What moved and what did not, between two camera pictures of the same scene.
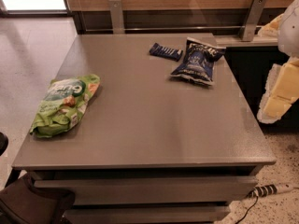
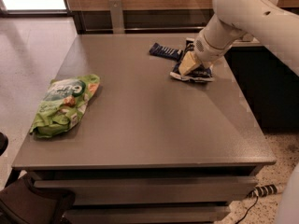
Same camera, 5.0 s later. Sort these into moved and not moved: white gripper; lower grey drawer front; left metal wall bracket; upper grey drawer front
Moved: white gripper
Not moved: upper grey drawer front; left metal wall bracket; lower grey drawer front
